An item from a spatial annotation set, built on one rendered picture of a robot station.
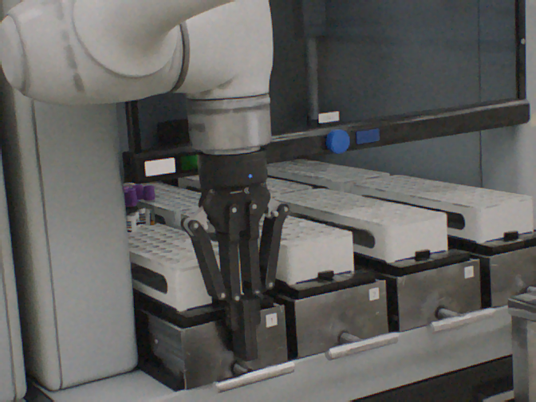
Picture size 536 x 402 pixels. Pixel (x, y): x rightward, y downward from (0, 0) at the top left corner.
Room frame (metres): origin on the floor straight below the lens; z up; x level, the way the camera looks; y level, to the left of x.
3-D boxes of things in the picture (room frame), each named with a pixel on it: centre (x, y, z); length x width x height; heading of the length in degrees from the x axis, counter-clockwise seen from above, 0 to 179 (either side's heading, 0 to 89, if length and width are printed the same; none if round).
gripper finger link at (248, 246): (1.13, 0.01, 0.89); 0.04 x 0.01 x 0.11; 30
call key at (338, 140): (1.30, -0.10, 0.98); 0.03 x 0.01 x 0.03; 120
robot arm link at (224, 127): (1.12, 0.03, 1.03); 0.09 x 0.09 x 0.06
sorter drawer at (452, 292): (1.57, -0.06, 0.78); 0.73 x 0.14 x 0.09; 30
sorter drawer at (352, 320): (1.50, 0.07, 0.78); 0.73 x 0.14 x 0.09; 30
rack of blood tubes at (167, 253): (1.30, 0.13, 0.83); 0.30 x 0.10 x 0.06; 30
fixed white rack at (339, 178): (1.81, -0.11, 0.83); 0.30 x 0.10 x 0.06; 30
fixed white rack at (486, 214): (1.53, -0.26, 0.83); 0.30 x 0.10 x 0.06; 30
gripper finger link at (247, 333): (1.12, 0.03, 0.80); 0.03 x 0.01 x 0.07; 30
